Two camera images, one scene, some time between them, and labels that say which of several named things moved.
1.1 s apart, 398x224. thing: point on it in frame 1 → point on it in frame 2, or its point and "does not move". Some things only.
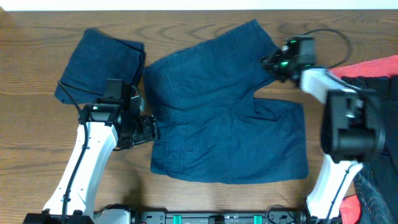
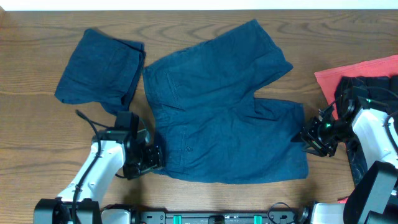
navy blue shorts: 208,124 does not move
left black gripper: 151,130 → 155,158
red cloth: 350,213 does not move
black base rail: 209,217 does not move
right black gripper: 271,64 → 309,134
